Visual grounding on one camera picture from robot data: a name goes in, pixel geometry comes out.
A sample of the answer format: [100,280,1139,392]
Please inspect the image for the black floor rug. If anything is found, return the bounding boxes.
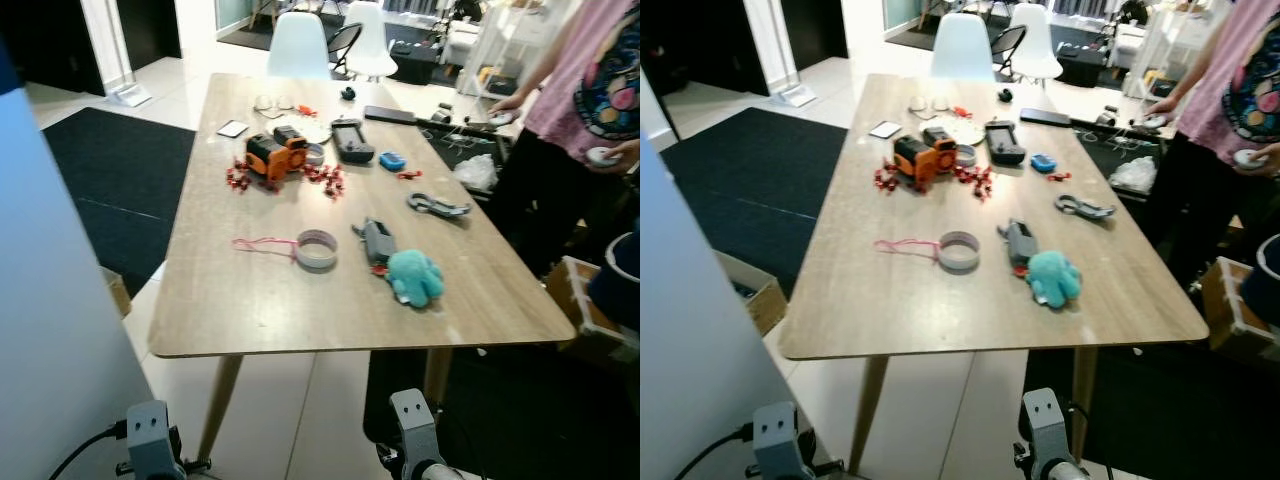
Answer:
[362,345,641,480]
[660,107,851,301]
[1020,345,1280,480]
[42,107,197,298]

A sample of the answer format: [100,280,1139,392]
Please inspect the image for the light wooden table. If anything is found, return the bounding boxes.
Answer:
[148,72,578,463]
[778,72,1211,473]

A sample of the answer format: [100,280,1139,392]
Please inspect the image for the teal plush toy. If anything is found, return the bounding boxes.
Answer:
[1026,250,1082,308]
[386,249,445,307]

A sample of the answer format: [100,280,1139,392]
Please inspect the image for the large grey tape roll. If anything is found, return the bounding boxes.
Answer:
[937,231,981,274]
[296,229,338,272]

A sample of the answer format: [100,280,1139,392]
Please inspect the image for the cardboard box with white lining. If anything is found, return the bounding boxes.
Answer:
[1200,256,1280,366]
[545,256,641,366]

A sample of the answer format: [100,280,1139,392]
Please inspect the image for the grey metal pliers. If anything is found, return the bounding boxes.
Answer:
[407,192,472,219]
[1054,194,1117,221]

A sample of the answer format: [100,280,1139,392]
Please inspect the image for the dark blue bin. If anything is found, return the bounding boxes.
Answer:
[588,232,641,333]
[1240,235,1280,327]

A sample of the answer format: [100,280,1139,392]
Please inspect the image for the clear plastic bag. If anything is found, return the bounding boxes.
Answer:
[1107,157,1158,194]
[452,153,498,191]

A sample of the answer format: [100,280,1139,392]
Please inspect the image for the small brown cardboard box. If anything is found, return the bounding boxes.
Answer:
[100,265,134,319]
[715,250,788,337]

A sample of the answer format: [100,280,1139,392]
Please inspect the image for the black handheld game controller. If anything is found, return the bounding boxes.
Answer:
[984,120,1028,166]
[331,118,376,164]

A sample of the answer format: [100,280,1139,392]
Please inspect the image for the black tray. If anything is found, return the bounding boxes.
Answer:
[416,118,513,201]
[1070,118,1166,197]

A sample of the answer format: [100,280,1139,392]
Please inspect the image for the orange and black device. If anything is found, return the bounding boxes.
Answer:
[893,127,958,188]
[245,125,309,184]

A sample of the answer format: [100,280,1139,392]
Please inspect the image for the white board panel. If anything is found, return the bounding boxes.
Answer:
[640,75,763,480]
[0,40,153,480]

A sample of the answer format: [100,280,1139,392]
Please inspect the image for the white shell chair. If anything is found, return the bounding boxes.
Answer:
[1008,2,1064,83]
[930,12,997,81]
[266,12,332,81]
[343,1,399,83]

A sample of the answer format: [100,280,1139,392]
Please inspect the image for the person in pink shirt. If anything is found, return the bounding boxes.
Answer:
[487,0,641,283]
[1140,0,1280,293]

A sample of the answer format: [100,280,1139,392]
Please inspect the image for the white pillar with base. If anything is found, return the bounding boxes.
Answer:
[745,0,818,108]
[80,0,153,108]

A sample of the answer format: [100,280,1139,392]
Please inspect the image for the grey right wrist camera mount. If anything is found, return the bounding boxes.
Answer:
[388,388,443,480]
[1021,388,1076,480]

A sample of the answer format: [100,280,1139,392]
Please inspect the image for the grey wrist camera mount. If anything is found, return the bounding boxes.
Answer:
[752,401,816,480]
[125,400,187,480]
[388,388,443,480]
[1021,388,1076,480]

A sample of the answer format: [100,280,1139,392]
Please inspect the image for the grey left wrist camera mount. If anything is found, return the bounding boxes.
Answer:
[752,401,816,480]
[125,400,187,480]

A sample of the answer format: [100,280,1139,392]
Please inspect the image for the pink string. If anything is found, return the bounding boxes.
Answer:
[874,238,941,259]
[233,236,300,257]

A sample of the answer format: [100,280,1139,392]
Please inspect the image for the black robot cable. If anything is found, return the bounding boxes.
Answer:
[672,422,756,480]
[48,420,131,480]

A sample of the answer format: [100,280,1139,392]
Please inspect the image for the black wire chair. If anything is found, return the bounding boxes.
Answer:
[325,22,363,77]
[990,24,1028,77]

